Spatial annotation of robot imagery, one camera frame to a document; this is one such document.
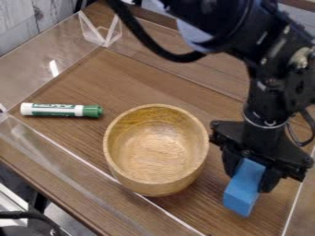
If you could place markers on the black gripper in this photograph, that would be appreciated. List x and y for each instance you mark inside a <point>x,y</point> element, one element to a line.
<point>274,147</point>

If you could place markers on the blue rectangular block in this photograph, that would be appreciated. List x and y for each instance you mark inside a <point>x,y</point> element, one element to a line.
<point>242,191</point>

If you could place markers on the brown wooden bowl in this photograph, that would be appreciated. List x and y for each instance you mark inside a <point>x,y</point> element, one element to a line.
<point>155,146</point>

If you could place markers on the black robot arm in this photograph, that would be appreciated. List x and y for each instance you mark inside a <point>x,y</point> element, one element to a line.
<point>251,30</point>

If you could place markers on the green and white marker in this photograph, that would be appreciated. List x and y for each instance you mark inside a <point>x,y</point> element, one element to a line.
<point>67,110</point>

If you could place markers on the clear acrylic tray wall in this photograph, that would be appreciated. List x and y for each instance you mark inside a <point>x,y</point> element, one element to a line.
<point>56,152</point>

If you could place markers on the black table clamp with cable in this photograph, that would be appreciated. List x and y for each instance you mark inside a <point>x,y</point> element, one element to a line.
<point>39,225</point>

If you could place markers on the clear acrylic corner bracket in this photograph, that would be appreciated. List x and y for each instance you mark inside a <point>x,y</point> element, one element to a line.
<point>100,35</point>

